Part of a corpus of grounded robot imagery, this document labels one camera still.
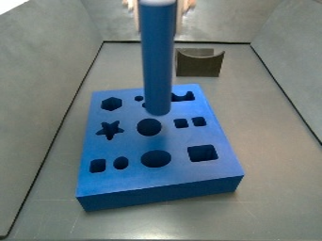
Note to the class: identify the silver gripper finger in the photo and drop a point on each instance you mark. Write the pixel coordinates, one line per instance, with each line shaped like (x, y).
(183, 6)
(132, 6)

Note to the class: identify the blue round cylinder peg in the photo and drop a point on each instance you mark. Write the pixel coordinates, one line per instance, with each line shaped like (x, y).
(157, 27)

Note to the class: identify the blue shape sorting board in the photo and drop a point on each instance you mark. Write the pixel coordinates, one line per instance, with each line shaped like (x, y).
(143, 159)

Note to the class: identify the black curved cradle holder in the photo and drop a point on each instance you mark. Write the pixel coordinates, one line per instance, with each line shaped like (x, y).
(198, 62)

